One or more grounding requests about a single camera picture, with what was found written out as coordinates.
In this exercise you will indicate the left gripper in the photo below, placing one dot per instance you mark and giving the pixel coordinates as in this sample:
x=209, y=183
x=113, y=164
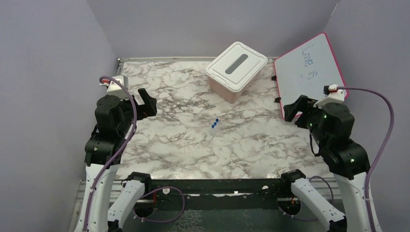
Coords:
x=149, y=108

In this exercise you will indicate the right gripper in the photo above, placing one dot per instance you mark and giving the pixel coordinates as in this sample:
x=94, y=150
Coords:
x=302, y=103

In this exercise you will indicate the white plastic lid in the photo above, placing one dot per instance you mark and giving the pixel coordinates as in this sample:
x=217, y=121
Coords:
x=236, y=66

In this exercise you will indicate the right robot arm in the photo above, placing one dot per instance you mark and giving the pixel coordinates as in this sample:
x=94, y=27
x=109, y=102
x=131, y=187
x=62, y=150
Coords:
x=330, y=123

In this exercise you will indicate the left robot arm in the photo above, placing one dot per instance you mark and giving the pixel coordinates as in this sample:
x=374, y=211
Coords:
x=114, y=118

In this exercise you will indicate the pink framed whiteboard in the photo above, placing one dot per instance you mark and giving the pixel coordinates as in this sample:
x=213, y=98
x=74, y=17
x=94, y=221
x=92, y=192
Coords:
x=306, y=69

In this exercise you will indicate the pink plastic bin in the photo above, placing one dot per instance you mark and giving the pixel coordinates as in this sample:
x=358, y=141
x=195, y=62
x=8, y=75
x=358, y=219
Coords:
x=225, y=93

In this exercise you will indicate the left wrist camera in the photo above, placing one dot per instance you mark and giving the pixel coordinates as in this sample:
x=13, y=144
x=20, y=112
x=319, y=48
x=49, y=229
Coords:
x=114, y=89

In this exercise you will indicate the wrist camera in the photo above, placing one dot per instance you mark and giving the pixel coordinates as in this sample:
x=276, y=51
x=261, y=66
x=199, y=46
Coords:
x=332, y=95
x=114, y=89

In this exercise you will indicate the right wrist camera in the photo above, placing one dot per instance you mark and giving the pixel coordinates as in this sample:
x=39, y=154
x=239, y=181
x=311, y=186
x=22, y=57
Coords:
x=332, y=95

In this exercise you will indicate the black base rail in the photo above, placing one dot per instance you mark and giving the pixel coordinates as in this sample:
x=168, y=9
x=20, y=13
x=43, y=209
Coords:
x=216, y=194

